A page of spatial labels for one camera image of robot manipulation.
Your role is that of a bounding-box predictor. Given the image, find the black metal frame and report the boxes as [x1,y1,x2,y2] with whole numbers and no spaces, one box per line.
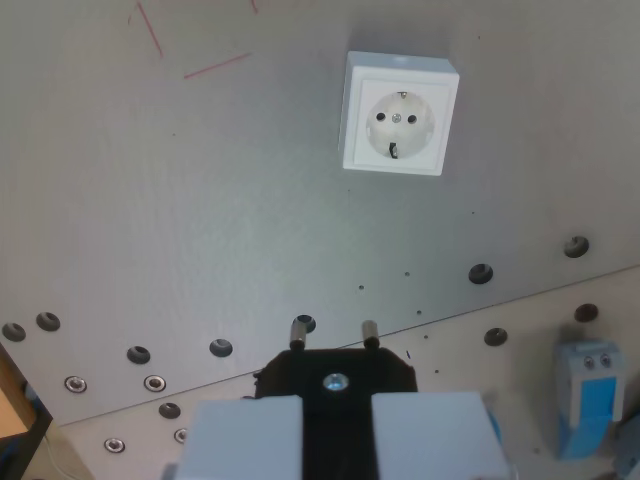
[0,341,54,480]

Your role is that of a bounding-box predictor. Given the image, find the white wall socket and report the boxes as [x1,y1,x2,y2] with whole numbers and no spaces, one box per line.
[337,50,461,177]

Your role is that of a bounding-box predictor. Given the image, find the blue and grey terminal block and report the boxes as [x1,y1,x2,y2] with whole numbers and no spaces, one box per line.
[555,337,626,461]

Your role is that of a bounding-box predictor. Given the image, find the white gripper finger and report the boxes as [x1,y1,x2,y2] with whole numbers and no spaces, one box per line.
[160,394,304,480]
[371,391,512,480]

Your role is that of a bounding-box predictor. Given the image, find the black two-pin power plug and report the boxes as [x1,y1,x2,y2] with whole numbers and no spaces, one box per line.
[242,319,419,480]

